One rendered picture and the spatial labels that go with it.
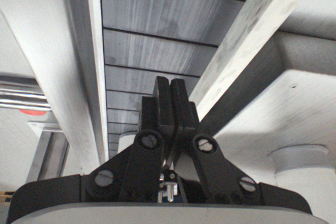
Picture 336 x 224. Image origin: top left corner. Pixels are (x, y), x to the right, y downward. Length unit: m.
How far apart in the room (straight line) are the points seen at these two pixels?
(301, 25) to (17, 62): 0.30
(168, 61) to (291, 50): 0.11
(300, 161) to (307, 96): 0.17
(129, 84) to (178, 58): 0.06
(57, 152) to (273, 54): 0.38
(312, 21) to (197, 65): 0.12
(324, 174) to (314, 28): 0.23
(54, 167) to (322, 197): 0.42
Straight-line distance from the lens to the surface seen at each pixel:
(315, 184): 0.40
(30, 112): 0.34
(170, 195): 0.46
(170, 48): 0.16
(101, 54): 0.18
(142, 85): 0.20
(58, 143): 0.45
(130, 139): 0.30
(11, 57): 0.30
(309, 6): 0.24
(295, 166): 0.40
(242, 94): 0.27
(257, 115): 0.28
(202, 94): 0.16
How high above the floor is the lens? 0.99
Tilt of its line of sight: 31 degrees down
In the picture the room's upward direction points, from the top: 180 degrees clockwise
